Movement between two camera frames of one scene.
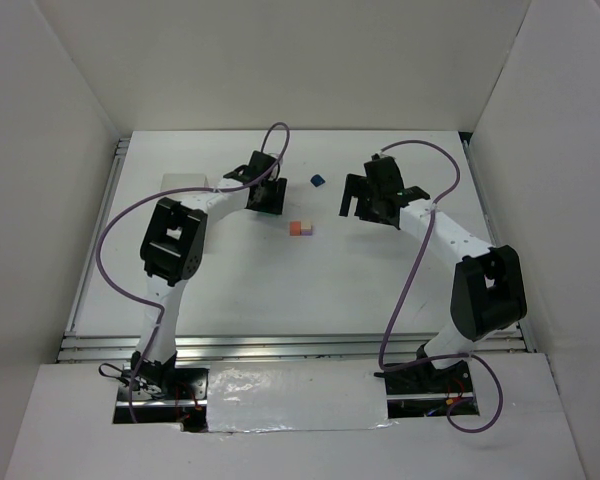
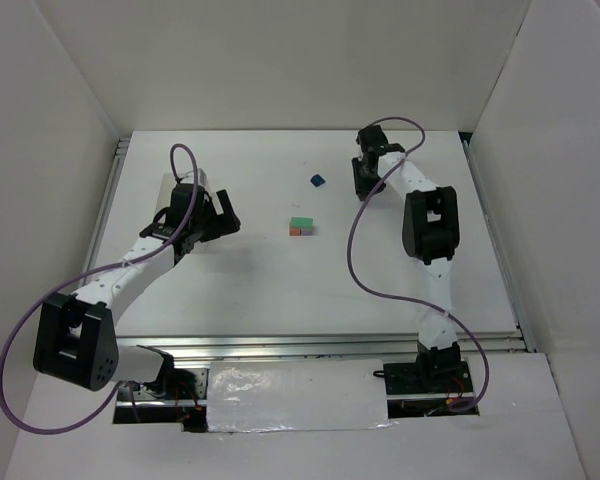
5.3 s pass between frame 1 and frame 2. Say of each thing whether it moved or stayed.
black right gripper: moved
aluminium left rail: stayed
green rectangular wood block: moved
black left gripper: moved
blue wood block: stayed
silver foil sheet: stayed
